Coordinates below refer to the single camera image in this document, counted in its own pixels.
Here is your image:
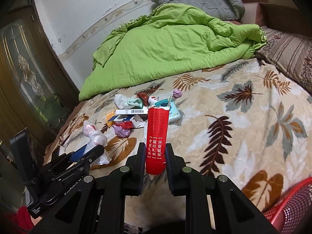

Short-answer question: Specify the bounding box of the red medicine box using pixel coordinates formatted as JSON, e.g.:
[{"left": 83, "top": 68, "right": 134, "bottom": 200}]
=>
[{"left": 145, "top": 107, "right": 170, "bottom": 175}]

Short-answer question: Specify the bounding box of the white barcode medicine box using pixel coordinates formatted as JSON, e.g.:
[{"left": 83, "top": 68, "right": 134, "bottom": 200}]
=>
[{"left": 115, "top": 107, "right": 148, "bottom": 115}]

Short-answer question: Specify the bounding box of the white cotton glove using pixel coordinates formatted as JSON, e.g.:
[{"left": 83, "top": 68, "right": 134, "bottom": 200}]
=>
[{"left": 114, "top": 94, "right": 143, "bottom": 109}]

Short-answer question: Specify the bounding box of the white spray bottle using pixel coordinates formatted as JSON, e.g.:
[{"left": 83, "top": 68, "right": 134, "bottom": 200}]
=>
[{"left": 148, "top": 96, "right": 159, "bottom": 106}]

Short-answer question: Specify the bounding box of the left hand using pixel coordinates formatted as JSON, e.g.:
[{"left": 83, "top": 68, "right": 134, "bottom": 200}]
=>
[{"left": 3, "top": 206, "right": 42, "bottom": 233}]

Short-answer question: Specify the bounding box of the purple crumpled wrapper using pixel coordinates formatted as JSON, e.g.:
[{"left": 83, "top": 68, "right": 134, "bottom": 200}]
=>
[{"left": 113, "top": 125, "right": 131, "bottom": 138}]

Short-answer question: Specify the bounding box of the blue white carton box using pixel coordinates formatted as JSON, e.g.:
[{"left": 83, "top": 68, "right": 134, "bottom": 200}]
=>
[{"left": 106, "top": 115, "right": 148, "bottom": 129}]

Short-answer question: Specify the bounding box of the light blue tissue pack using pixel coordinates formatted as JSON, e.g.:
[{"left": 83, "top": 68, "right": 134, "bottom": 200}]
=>
[{"left": 168, "top": 101, "right": 181, "bottom": 124}]

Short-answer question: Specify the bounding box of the orange medicine box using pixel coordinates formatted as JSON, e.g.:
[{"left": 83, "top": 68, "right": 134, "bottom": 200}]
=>
[{"left": 106, "top": 110, "right": 115, "bottom": 127}]

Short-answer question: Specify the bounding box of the dark red snack wrapper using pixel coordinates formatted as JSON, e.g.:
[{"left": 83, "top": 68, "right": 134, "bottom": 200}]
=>
[{"left": 136, "top": 92, "right": 149, "bottom": 106}]

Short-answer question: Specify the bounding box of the purple crumpled paper ball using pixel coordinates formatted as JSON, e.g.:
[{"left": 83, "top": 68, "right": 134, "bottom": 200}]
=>
[{"left": 172, "top": 89, "right": 183, "bottom": 98}]

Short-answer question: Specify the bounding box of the wooden glass door cabinet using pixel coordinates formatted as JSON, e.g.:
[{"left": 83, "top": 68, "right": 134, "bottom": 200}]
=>
[{"left": 1, "top": 0, "right": 78, "bottom": 165}]

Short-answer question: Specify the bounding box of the leaf pattern bed blanket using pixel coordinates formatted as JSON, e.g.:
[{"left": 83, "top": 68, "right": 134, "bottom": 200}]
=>
[{"left": 45, "top": 59, "right": 311, "bottom": 211}]

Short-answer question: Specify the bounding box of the red plastic basket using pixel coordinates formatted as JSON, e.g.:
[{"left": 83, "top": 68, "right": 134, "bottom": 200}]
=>
[{"left": 264, "top": 177, "right": 311, "bottom": 233}]

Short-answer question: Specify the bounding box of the green quilt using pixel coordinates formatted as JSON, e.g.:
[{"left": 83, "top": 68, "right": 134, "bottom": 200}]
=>
[{"left": 79, "top": 3, "right": 267, "bottom": 101}]

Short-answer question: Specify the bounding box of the striped brown pillow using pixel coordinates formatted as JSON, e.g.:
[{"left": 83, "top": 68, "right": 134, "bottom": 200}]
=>
[{"left": 255, "top": 26, "right": 311, "bottom": 94}]

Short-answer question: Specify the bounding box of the brown padded headboard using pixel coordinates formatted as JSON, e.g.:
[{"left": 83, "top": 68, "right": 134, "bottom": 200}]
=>
[{"left": 241, "top": 0, "right": 311, "bottom": 36}]

